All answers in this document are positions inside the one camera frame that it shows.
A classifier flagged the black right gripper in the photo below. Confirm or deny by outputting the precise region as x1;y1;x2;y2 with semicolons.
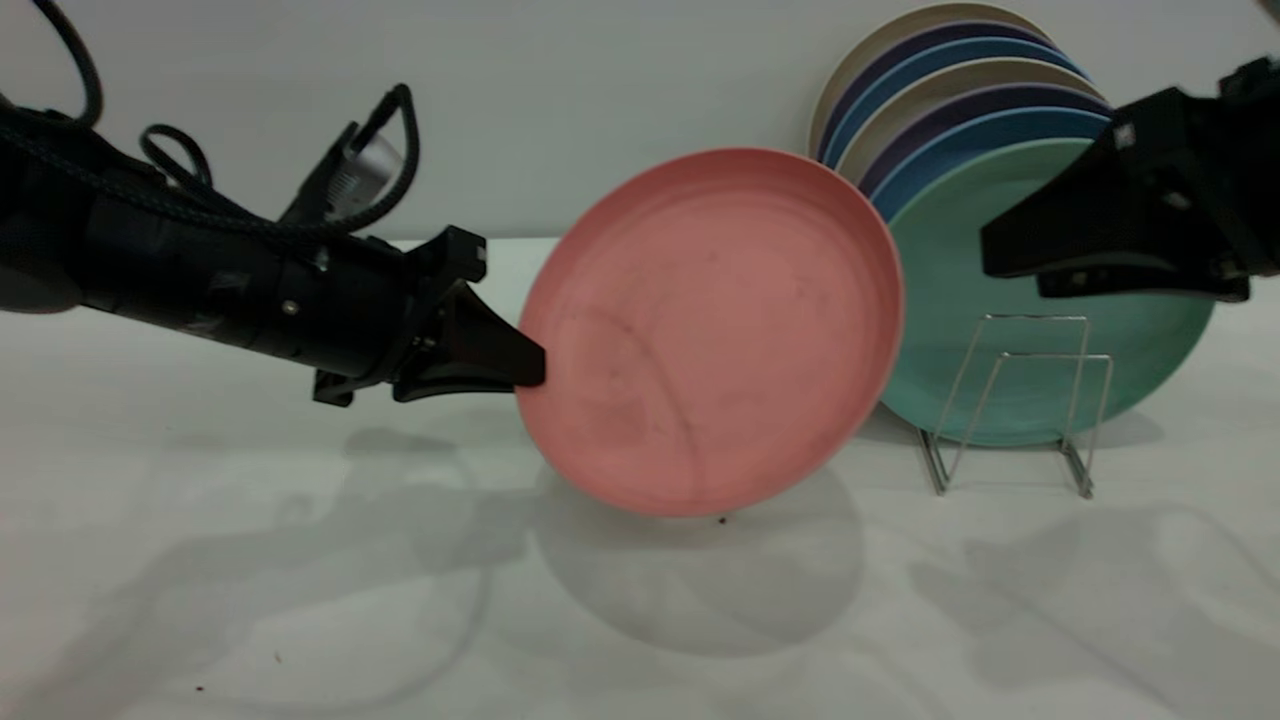
980;56;1280;302

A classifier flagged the thin black looped cable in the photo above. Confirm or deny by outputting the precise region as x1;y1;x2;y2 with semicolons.
138;123;216;196

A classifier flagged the beige plate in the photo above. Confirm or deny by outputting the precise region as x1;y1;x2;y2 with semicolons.
836;58;1108;181
808;2;1056;161

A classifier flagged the black braided camera cable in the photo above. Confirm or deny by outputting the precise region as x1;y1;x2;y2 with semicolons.
0;84;422;243

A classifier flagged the green plate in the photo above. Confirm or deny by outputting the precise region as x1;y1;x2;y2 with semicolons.
880;138;1217;448

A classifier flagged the metal wire plate rack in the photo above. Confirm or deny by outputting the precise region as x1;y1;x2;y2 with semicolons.
918;314;1114;499

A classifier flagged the blue plate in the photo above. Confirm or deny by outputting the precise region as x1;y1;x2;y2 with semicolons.
872;107;1113;221
823;38;1089;171

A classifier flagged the purple plate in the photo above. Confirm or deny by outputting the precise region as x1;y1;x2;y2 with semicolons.
856;83;1113;193
817;20;1063;166

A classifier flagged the pink plate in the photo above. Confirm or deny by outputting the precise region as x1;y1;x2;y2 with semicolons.
515;148;906;518

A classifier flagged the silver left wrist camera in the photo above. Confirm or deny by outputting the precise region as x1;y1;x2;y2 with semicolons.
280;120;406;227

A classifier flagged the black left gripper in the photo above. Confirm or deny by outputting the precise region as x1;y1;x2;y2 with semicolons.
312;225;547;407

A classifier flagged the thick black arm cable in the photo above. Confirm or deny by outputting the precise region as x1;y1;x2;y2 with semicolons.
30;0;106;126

